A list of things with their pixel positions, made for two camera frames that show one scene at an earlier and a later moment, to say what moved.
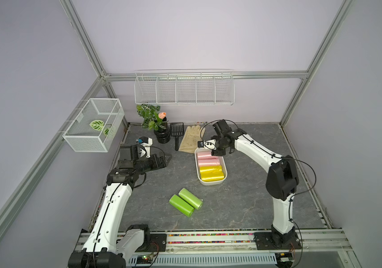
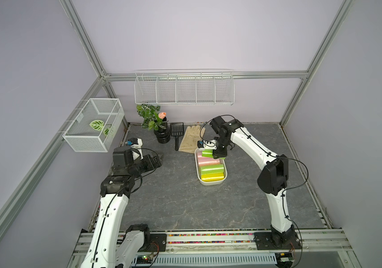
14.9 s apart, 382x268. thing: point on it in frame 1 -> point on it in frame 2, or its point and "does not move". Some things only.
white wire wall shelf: x=209 y=86 does not move
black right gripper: x=218 y=151 does not move
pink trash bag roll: x=210 y=162 does not move
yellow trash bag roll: x=212 y=176 does not move
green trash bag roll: x=190 y=198 -> x=211 y=168
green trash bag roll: x=181 y=205 -> x=208 y=153
